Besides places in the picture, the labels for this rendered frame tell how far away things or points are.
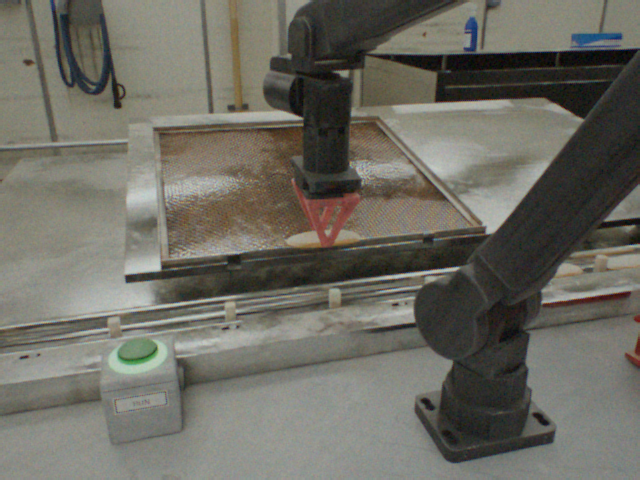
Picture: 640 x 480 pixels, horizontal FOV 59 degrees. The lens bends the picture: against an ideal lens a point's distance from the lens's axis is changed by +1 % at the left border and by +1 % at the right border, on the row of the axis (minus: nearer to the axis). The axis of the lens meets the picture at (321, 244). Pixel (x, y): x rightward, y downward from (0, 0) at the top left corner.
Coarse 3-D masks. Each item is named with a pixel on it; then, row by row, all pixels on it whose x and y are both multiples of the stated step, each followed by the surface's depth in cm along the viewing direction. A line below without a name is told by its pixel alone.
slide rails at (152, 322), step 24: (576, 264) 88; (384, 288) 80; (408, 288) 80; (192, 312) 74; (216, 312) 74; (240, 312) 74; (264, 312) 75; (24, 336) 69; (48, 336) 69; (72, 336) 69
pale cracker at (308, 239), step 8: (312, 232) 74; (328, 232) 74; (344, 232) 75; (352, 232) 75; (288, 240) 73; (296, 240) 73; (304, 240) 72; (312, 240) 72; (336, 240) 73; (344, 240) 73; (352, 240) 74
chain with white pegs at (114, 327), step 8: (600, 256) 86; (600, 264) 85; (432, 280) 78; (336, 296) 75; (232, 304) 72; (336, 304) 76; (232, 312) 72; (112, 320) 68; (232, 320) 72; (112, 328) 68; (120, 328) 69; (112, 336) 69; (120, 336) 69
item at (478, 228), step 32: (160, 128) 118; (192, 128) 120; (224, 128) 121; (256, 128) 122; (288, 128) 124; (352, 128) 125; (384, 128) 125; (160, 160) 106; (224, 160) 108; (352, 160) 111; (416, 160) 112; (160, 192) 96; (192, 192) 97; (256, 192) 98; (288, 192) 98; (448, 192) 100; (160, 224) 87; (256, 224) 89; (384, 224) 91; (416, 224) 91; (480, 224) 91; (160, 256) 78; (192, 256) 81; (224, 256) 80; (256, 256) 81
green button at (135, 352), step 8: (128, 344) 57; (136, 344) 57; (144, 344) 57; (152, 344) 57; (120, 352) 56; (128, 352) 56; (136, 352) 56; (144, 352) 56; (152, 352) 56; (120, 360) 55; (128, 360) 55; (136, 360) 55; (144, 360) 55
